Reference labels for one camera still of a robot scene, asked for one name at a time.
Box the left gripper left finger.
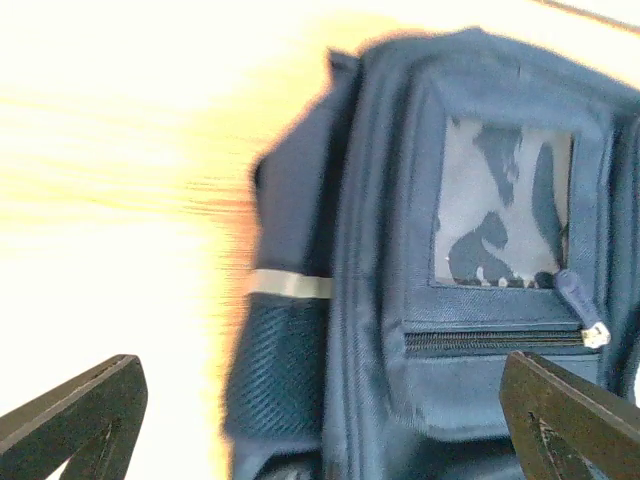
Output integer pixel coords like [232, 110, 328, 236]
[1, 354, 148, 479]

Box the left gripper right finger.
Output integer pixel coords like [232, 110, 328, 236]
[500, 352, 639, 479]

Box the navy blue student backpack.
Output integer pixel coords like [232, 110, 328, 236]
[224, 29, 639, 479]

